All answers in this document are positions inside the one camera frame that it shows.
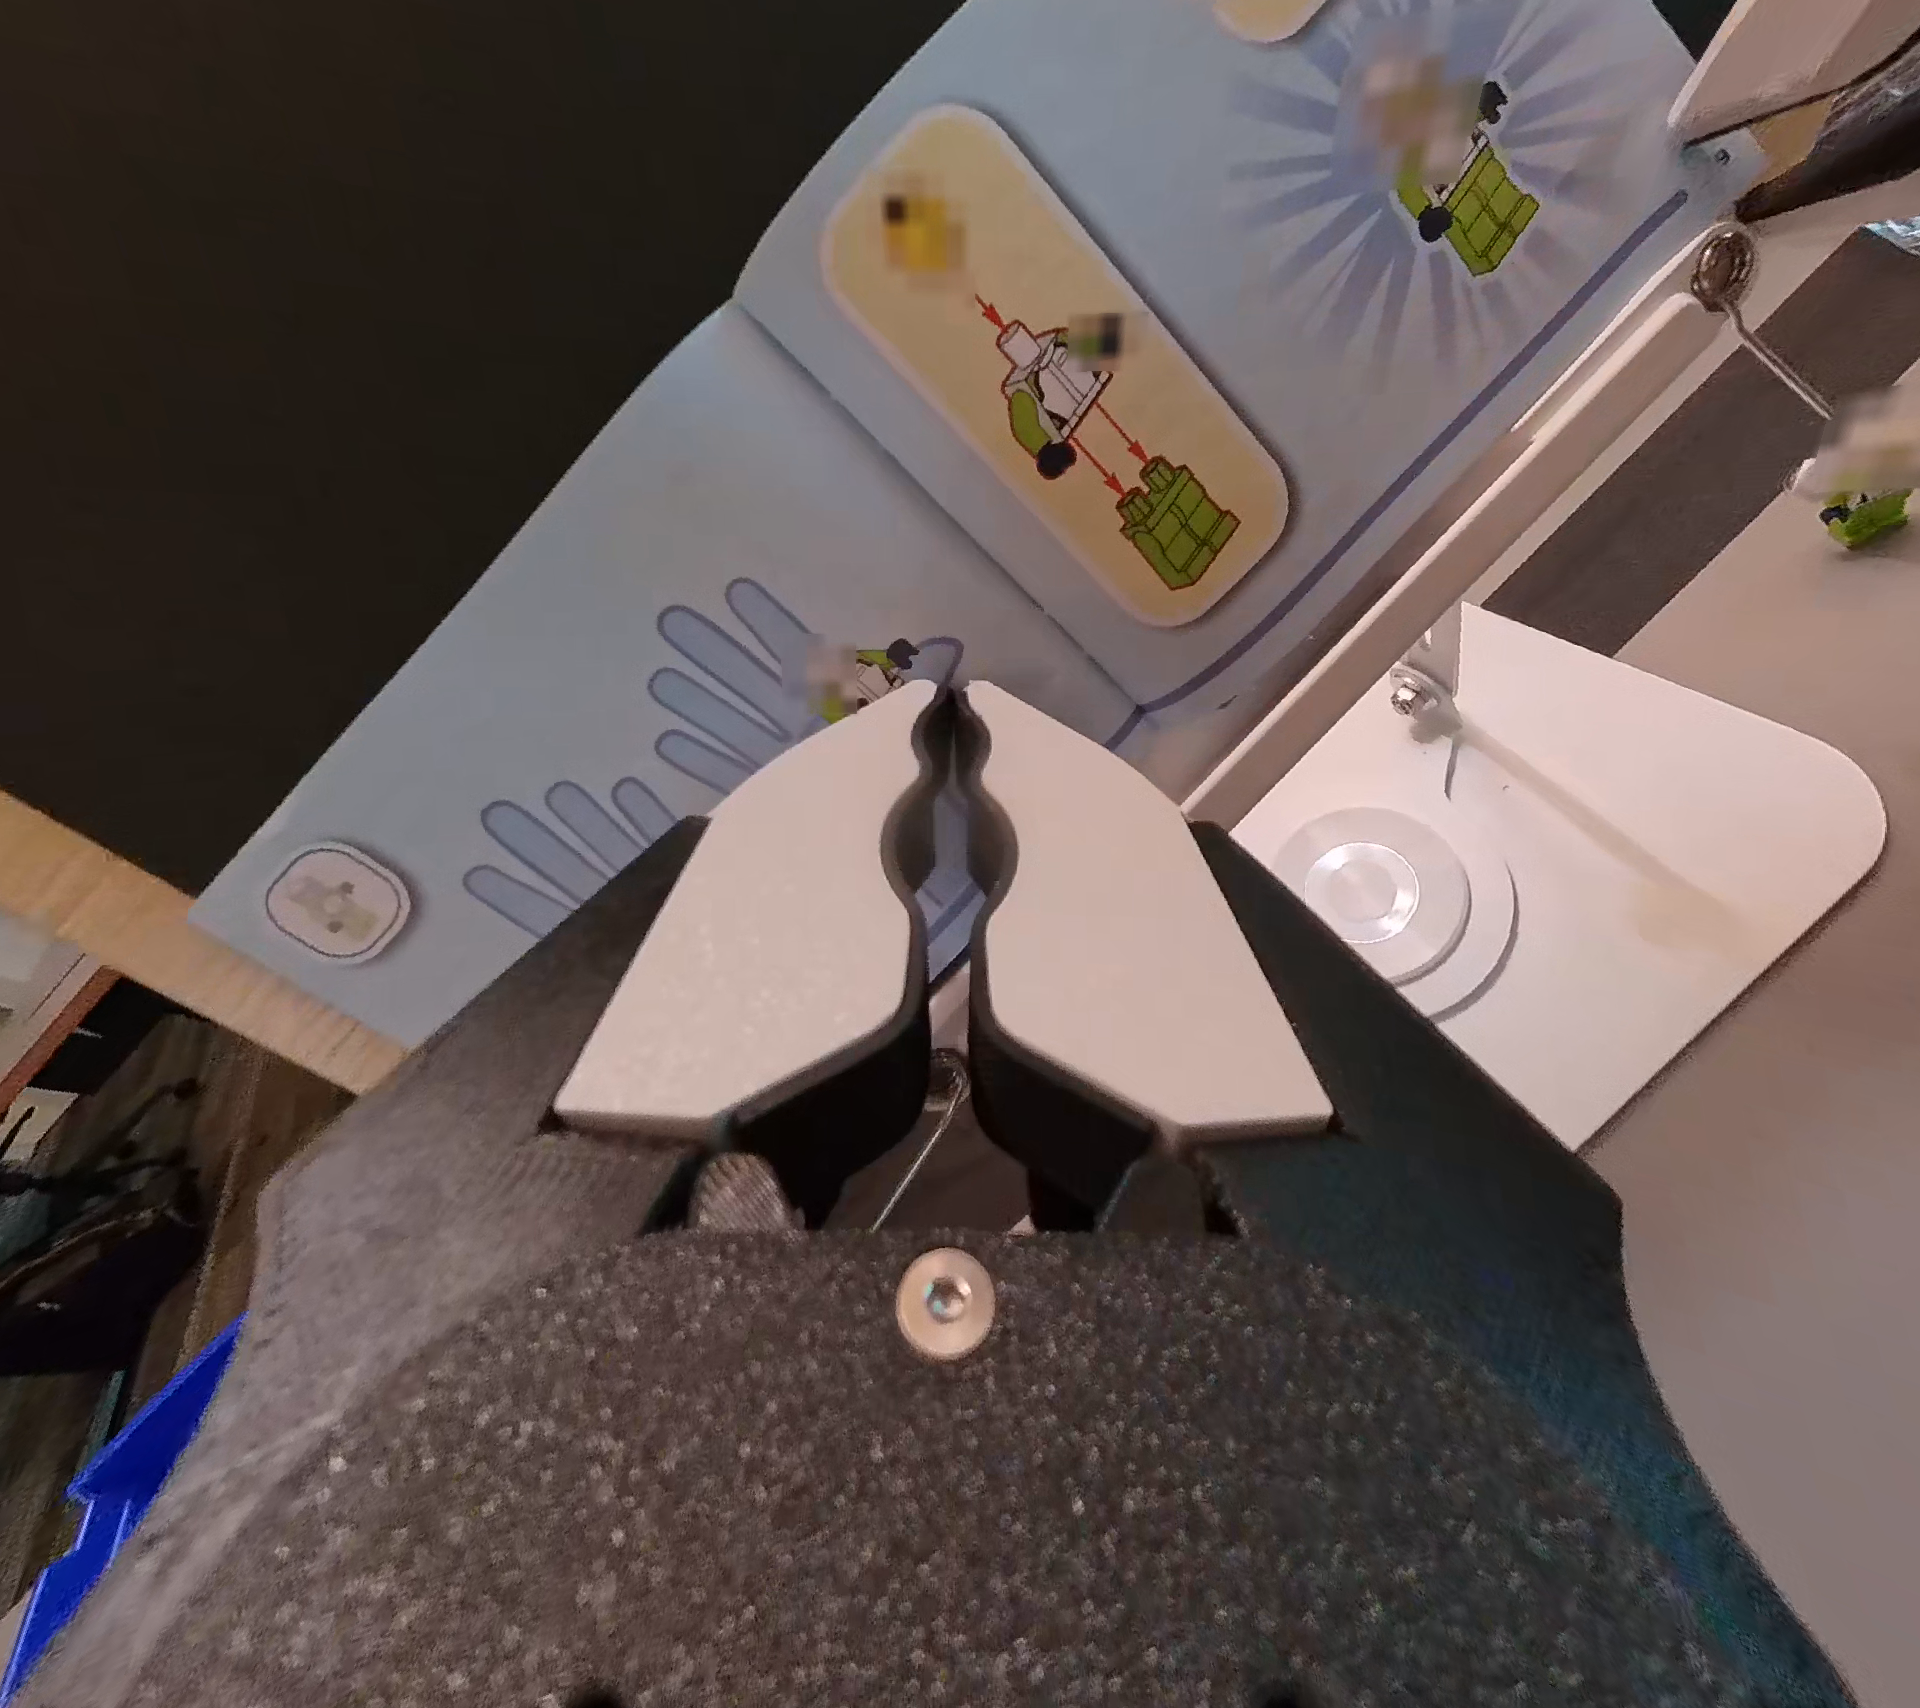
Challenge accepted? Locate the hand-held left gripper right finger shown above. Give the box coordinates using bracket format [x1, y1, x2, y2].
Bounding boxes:
[961, 680, 1339, 1158]

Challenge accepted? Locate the lego instruction booklet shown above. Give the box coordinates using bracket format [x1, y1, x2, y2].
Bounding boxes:
[197, 0, 1773, 976]

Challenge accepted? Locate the blue plastic bin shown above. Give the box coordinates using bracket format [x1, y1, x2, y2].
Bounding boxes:
[0, 1319, 249, 1686]

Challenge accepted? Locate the white book stand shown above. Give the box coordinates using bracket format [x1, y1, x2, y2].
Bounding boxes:
[0, 0, 1920, 1157]

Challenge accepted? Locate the lime green lego minifigure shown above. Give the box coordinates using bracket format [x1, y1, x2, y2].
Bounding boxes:
[1794, 389, 1920, 557]

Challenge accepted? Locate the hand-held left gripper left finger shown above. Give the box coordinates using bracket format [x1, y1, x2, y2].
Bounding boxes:
[557, 680, 951, 1151]

